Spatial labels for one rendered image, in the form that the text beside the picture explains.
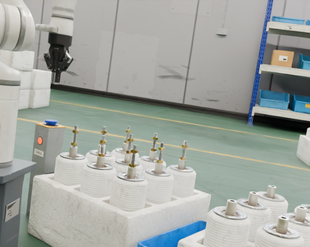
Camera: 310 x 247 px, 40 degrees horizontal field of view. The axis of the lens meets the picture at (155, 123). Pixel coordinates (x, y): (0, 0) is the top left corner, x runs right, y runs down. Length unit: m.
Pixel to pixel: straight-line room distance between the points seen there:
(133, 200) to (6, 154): 0.36
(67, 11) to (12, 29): 0.53
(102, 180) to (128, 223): 0.17
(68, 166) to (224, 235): 0.53
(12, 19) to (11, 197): 0.36
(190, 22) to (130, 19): 0.91
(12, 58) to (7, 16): 2.98
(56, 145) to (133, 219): 0.47
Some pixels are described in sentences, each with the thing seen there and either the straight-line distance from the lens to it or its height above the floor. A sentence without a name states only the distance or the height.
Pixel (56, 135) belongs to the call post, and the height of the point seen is 0.29.
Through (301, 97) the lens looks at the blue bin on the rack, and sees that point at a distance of 6.10.
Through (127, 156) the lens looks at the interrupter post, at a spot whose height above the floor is 0.27.
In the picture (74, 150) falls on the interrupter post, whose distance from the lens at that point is 1.29.
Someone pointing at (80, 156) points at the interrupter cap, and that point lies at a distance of 1.31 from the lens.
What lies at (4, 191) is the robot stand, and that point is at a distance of 0.92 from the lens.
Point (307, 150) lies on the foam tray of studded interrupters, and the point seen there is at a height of 0.10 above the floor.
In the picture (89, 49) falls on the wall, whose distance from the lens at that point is 6.74.
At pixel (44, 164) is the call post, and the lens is 1.43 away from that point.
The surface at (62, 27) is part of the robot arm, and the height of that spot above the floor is 0.63.
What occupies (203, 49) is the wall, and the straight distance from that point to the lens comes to 6.34.
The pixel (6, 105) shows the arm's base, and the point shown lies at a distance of 0.91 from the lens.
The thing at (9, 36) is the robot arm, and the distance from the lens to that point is 0.90.
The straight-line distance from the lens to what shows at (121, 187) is 1.11.
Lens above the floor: 0.55
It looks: 7 degrees down
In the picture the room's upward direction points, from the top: 8 degrees clockwise
